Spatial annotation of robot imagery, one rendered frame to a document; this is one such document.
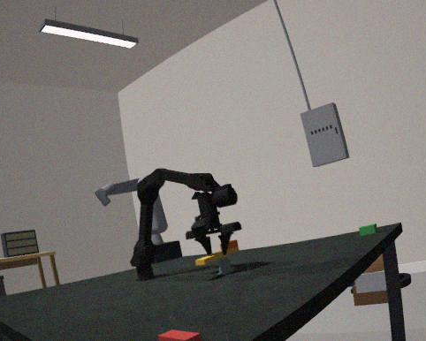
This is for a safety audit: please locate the green rectangular block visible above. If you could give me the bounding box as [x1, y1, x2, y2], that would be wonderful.
[359, 224, 377, 236]

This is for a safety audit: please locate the red block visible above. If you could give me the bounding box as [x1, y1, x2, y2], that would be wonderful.
[157, 330, 202, 341]

